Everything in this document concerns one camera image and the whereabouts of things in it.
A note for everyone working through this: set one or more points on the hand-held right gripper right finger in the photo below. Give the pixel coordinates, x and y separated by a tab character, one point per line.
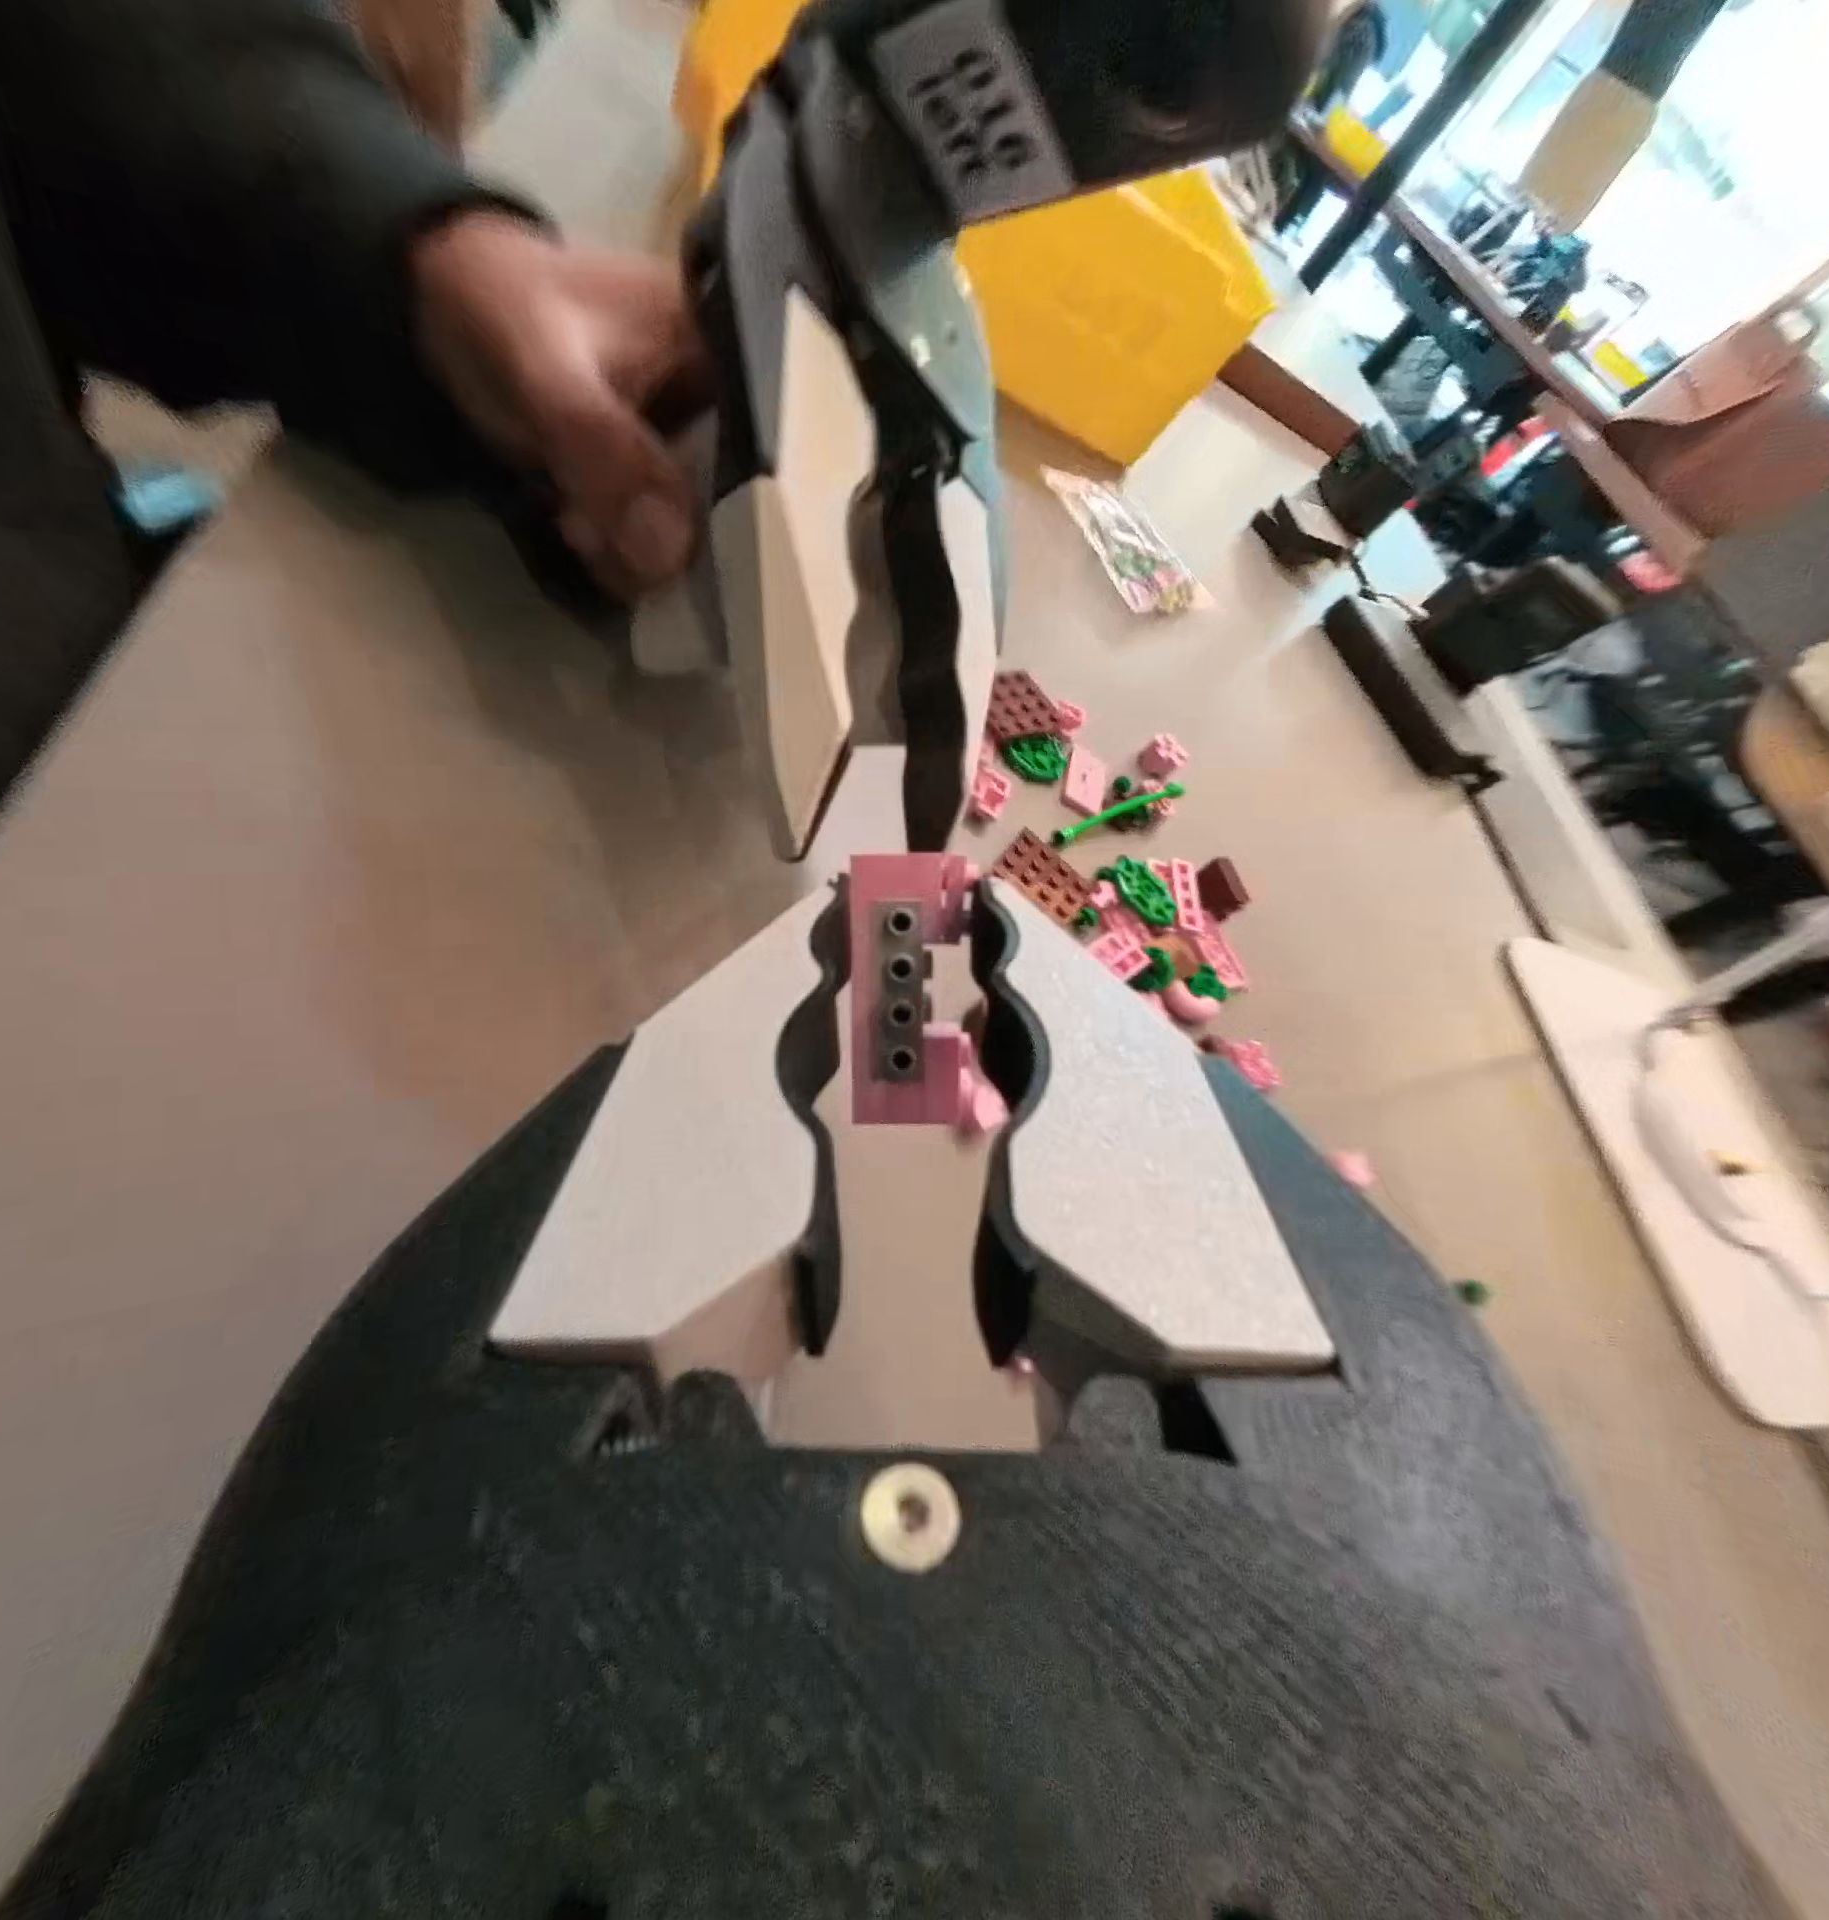
1155	1201

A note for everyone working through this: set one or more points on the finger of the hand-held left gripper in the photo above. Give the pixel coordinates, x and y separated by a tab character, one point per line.
795	601
945	630

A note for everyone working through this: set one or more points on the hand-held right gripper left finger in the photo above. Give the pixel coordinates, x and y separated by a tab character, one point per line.
660	1185

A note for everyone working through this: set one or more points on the pink toy brick assembly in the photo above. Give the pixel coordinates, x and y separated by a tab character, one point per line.
892	1080

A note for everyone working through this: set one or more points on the person's left forearm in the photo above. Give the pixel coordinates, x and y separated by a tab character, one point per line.
177	195

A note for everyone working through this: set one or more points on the person's left hand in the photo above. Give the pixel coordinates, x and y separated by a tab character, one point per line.
569	376

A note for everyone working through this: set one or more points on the brown studded plate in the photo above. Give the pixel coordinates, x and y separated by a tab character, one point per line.
1042	870
1022	700

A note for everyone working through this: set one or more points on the green web piece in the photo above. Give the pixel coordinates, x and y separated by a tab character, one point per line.
1136	887
1035	754

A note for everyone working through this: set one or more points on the pile of small toy bricks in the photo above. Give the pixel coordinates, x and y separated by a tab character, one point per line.
1087	771

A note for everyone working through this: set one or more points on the clear bag of bricks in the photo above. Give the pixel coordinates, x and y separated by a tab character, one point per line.
1131	546

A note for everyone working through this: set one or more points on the green ribbed rod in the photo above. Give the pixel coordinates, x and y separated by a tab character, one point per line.
1117	812

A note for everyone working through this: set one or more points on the black metal pole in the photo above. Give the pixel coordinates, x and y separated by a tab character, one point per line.
1355	226

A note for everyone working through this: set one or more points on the yellow storage bin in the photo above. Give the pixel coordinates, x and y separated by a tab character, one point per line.
1110	330

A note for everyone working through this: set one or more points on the brown square brick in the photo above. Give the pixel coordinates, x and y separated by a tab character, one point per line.
1223	887

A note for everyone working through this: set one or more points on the small flat black device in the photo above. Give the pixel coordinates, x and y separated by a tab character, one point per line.
1297	535

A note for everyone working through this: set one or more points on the black device with green mark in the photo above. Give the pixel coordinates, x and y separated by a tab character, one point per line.
1370	480

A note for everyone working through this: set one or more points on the white board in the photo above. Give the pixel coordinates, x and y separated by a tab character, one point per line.
1604	1080

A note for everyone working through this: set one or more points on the long black bar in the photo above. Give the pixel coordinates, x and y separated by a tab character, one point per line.
1410	690

